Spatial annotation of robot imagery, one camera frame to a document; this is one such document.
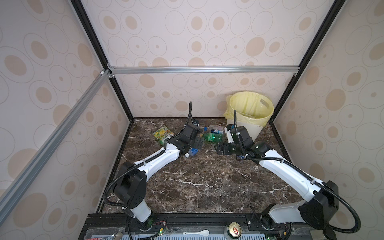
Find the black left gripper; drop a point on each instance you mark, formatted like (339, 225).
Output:
(196, 142)

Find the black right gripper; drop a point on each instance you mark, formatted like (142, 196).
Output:
(225, 144)

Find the clear bottle blue label small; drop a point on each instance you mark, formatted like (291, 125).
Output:
(192, 152)

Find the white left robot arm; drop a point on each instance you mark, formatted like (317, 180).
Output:
(128, 190)

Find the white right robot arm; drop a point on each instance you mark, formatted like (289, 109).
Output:
(320, 200)

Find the white plastic waste bin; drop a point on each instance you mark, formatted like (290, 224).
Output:
(253, 130)

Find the yellow plastic bin liner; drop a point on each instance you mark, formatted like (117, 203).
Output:
(251, 107)

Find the clear bottle blue cap far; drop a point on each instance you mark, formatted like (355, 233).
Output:
(214, 129)

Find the green bottle yellow cap upper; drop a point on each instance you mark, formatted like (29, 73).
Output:
(213, 138)

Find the green Fox's candy bag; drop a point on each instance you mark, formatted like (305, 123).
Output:
(162, 135)

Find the drink can top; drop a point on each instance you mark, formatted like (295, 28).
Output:
(234, 230)

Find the white plastic spoon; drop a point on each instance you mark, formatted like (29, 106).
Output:
(203, 233)

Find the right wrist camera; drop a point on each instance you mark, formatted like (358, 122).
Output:
(229, 131)

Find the horizontal aluminium rail back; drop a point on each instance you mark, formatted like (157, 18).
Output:
(201, 70)

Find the diagonal aluminium rail left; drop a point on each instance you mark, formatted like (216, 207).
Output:
(20, 185)

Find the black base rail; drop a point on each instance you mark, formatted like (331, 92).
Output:
(171, 227)

